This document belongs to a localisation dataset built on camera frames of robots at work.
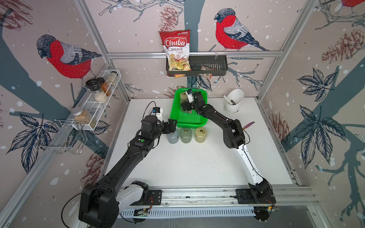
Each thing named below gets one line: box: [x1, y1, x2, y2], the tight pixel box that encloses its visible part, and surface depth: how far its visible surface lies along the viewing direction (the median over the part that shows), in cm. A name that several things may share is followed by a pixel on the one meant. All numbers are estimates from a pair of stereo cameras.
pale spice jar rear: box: [106, 71, 119, 86], surface depth 86 cm
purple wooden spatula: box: [241, 121, 256, 130], surface depth 106 cm
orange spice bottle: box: [96, 76, 112, 97], surface depth 77 cm
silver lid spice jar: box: [70, 106, 92, 124], surface depth 61 cm
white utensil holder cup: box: [223, 88, 245, 114], surface depth 109 cm
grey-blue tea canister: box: [166, 129, 180, 144], surface depth 92 cm
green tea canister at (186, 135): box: [179, 127, 193, 144], surface depth 92 cm
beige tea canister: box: [194, 126, 208, 143], surface depth 93 cm
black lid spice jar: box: [85, 78, 109, 104], surface depth 72 cm
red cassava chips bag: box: [158, 29, 192, 79], surface depth 85 cm
